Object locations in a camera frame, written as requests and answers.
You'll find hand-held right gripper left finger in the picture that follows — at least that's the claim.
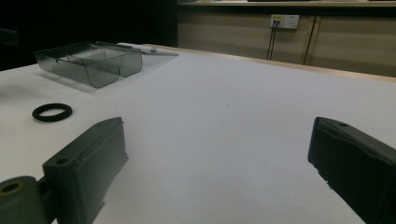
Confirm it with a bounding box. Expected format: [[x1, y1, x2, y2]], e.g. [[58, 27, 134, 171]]
[[42, 116, 130, 224]]

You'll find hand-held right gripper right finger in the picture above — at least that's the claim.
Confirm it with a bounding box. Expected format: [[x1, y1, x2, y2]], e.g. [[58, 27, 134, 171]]
[[307, 116, 396, 224]]

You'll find black hair tie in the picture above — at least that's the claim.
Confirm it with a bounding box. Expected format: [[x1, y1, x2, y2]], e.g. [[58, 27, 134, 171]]
[[31, 103, 74, 123]]

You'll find clear grey plastic organizer box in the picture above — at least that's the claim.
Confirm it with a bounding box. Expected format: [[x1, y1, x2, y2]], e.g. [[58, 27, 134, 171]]
[[33, 41, 144, 89]]

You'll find grey pen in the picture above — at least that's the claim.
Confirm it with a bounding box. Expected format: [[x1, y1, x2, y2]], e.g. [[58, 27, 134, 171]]
[[116, 42, 179, 58]]

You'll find black cable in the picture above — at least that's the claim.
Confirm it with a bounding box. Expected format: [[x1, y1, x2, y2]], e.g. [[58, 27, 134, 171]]
[[265, 21, 276, 61], [269, 21, 280, 61]]

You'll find white wall socket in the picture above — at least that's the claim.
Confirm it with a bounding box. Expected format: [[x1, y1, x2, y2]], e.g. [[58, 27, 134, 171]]
[[269, 13, 301, 30]]

